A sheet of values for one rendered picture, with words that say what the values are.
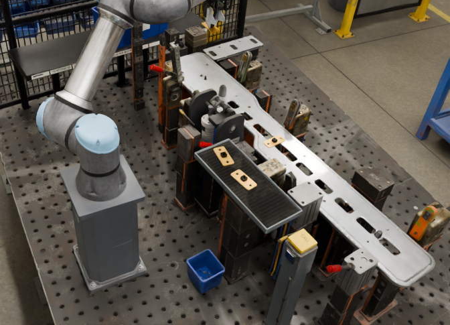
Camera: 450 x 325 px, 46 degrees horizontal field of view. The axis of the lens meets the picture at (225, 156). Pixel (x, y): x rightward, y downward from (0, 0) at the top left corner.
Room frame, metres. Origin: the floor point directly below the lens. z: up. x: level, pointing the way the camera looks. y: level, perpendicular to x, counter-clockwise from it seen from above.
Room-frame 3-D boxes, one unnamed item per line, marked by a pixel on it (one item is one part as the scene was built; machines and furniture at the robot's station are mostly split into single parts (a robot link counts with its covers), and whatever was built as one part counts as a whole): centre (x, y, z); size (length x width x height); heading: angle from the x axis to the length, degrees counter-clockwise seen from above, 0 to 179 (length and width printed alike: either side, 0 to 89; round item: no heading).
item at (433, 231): (1.21, -0.70, 0.88); 0.15 x 0.11 x 0.36; 130
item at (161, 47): (1.87, 0.31, 0.95); 0.03 x 0.01 x 0.50; 40
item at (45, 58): (2.09, 0.56, 1.01); 0.90 x 0.22 x 0.03; 130
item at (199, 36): (2.19, 0.20, 0.88); 0.08 x 0.08 x 0.36; 40
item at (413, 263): (1.53, -0.20, 1.00); 1.38 x 0.22 x 0.02; 40
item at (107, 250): (1.12, 0.37, 0.90); 0.21 x 0.21 x 0.40; 33
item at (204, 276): (1.09, 0.02, 0.74); 0.11 x 0.10 x 0.09; 40
